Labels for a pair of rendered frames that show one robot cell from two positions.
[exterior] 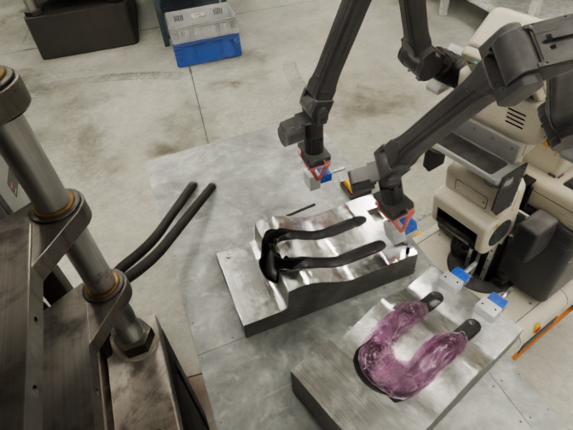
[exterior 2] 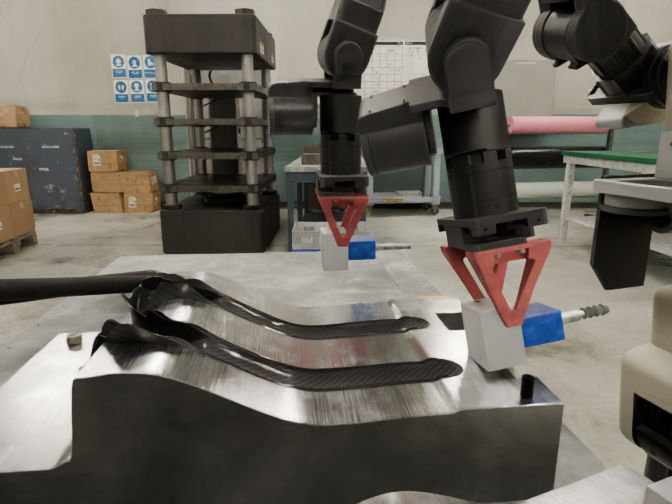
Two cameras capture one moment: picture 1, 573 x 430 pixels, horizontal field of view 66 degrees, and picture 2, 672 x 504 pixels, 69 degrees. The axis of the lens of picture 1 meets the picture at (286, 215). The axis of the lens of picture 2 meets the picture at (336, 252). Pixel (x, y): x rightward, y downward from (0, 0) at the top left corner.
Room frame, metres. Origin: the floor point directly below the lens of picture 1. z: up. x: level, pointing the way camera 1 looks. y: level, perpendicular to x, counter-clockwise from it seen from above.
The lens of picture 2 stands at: (0.37, -0.24, 1.10)
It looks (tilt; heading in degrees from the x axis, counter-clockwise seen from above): 14 degrees down; 12
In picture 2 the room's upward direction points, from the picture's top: straight up
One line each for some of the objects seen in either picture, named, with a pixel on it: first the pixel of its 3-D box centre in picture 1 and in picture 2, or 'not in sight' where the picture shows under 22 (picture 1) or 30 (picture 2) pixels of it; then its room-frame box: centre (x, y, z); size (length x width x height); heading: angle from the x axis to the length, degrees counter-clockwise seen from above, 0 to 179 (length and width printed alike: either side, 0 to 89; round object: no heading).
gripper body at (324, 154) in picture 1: (314, 144); (340, 159); (1.05, -0.10, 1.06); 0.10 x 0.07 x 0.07; 18
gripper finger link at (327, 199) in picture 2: (315, 165); (341, 211); (1.04, -0.10, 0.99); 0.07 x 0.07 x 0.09; 18
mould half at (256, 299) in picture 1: (313, 254); (259, 367); (0.80, -0.06, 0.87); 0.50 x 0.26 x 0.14; 108
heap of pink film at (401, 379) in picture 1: (411, 342); not in sight; (0.49, -0.25, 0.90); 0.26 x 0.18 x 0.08; 125
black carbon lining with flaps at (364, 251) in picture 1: (320, 244); (272, 325); (0.79, -0.08, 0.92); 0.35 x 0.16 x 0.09; 108
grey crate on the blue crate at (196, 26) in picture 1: (201, 23); (331, 235); (4.10, 0.60, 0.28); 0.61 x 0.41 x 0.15; 101
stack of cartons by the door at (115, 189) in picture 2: not in sight; (125, 181); (6.37, 3.99, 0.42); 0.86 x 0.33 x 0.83; 101
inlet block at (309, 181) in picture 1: (326, 173); (366, 247); (1.06, -0.13, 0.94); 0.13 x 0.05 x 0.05; 108
